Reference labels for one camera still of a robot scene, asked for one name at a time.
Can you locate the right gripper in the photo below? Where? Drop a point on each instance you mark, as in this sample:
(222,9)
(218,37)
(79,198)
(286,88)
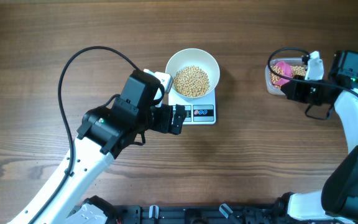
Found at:
(295,93)

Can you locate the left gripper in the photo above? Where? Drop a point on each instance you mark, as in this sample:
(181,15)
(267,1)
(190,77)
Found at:
(165,125)

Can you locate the pink measuring scoop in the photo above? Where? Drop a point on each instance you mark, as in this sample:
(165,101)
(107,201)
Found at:
(283,69)

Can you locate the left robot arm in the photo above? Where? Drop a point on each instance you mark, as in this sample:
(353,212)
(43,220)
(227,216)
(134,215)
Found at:
(103,134)

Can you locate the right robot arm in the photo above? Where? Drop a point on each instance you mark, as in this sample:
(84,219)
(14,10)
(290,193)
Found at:
(337,202)

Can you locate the white digital kitchen scale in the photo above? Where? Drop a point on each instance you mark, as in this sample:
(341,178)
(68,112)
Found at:
(199,110)

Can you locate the soybeans in bowl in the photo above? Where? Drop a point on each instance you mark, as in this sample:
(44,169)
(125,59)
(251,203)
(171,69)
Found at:
(191,81)

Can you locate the white bowl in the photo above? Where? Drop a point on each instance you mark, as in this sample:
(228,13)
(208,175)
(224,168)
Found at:
(196,57)

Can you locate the yellow soybeans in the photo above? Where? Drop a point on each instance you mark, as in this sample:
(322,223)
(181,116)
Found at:
(296,70)

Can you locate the clear plastic container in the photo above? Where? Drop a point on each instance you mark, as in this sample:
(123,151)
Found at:
(291,61)

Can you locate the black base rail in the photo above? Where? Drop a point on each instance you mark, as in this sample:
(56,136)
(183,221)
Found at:
(189,215)

